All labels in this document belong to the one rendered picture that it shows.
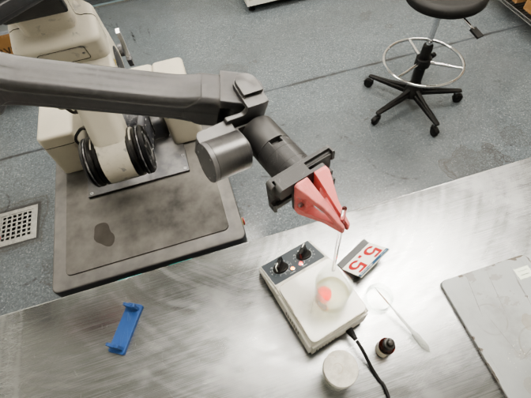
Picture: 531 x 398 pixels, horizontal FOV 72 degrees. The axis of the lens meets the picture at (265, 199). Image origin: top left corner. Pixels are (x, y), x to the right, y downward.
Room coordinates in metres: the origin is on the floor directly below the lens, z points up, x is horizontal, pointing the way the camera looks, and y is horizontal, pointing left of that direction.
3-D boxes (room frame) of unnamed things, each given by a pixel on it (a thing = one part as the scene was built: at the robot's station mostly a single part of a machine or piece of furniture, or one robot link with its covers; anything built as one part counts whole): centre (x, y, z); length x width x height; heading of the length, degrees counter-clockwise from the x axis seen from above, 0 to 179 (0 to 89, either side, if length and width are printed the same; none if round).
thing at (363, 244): (0.30, -0.19, 0.77); 0.09 x 0.06 x 0.04; 126
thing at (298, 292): (0.20, -0.08, 0.83); 0.12 x 0.12 x 0.01; 24
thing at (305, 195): (0.25, -0.08, 1.10); 0.09 x 0.07 x 0.07; 27
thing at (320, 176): (0.24, -0.06, 1.10); 0.09 x 0.07 x 0.07; 28
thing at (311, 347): (0.23, -0.07, 0.79); 0.22 x 0.13 x 0.08; 24
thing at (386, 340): (0.12, -0.19, 0.79); 0.03 x 0.03 x 0.07
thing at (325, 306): (0.20, -0.10, 0.88); 0.07 x 0.06 x 0.08; 176
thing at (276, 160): (0.31, -0.04, 1.10); 0.10 x 0.07 x 0.07; 118
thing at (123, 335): (0.22, 0.31, 0.77); 0.10 x 0.03 x 0.04; 162
